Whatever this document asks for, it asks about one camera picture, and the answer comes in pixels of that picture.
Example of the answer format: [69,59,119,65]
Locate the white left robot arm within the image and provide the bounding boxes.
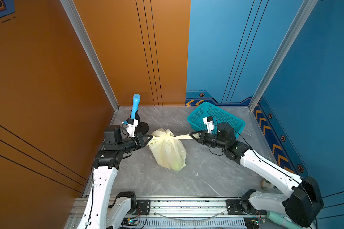
[77,125,153,229]

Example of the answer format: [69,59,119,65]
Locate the teal perforated plastic basket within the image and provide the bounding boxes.
[187,102,246,137]

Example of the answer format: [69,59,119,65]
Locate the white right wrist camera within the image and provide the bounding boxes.
[203,116,217,134]

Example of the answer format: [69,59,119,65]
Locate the green circuit board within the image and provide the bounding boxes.
[121,218,140,227]
[244,218,263,229]

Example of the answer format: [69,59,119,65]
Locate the mint green tube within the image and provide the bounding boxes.
[267,211,302,229]

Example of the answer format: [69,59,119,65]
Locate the left green circuit board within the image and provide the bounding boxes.
[121,218,140,227]

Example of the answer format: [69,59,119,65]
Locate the green beer can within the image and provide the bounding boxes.
[260,179,275,191]

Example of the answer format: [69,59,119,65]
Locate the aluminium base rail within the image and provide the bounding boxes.
[63,196,313,229]

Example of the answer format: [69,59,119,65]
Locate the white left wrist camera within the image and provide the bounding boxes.
[122,118,139,137]

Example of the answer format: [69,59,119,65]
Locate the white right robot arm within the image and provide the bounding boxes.
[189,123,324,228]

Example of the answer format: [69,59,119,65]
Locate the aluminium left corner post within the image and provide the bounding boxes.
[60,0,119,112]

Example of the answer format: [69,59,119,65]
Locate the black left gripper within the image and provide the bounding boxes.
[117,133,152,155]

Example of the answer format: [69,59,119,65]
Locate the aluminium corner post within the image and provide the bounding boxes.
[60,0,119,112]
[248,0,318,112]

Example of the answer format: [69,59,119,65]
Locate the aluminium right corner post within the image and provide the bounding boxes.
[248,0,318,112]

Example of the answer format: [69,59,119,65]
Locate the yellow printed plastic bag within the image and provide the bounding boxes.
[147,128,193,172]

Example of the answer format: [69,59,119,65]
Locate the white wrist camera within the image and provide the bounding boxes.
[203,116,217,134]
[122,118,139,137]

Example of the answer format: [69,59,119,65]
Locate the right green circuit board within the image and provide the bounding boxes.
[244,218,263,229]

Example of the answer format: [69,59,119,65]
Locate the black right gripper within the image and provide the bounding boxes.
[190,130,228,150]

